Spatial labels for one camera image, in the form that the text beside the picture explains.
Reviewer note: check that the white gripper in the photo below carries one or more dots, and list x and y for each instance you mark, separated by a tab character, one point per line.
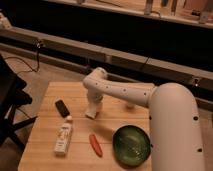
94	104

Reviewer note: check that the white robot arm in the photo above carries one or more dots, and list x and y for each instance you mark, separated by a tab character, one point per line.
175	130

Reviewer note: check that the orange carrot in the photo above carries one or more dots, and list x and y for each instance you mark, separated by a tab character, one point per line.
95	145

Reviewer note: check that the white bottle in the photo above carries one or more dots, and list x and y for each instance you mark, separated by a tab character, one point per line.
63	137

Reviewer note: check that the green bowl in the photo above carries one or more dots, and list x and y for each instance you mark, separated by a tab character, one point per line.
131	145

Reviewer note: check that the black chair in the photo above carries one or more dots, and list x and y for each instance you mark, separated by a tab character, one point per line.
12	97

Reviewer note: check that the long metal rail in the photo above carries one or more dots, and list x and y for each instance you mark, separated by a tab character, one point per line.
83	57

